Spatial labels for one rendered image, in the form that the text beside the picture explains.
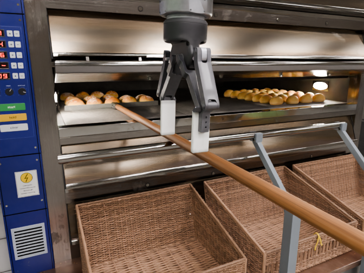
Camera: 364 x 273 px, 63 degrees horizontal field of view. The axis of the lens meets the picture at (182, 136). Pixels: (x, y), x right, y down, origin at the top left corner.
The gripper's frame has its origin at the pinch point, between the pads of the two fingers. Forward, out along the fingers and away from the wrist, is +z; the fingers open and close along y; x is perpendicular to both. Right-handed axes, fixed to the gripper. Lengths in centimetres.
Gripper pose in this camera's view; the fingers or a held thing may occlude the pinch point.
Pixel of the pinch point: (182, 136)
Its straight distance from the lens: 54.8
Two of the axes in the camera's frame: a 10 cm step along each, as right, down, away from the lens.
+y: 4.3, 2.2, -8.8
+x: 9.0, -0.7, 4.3
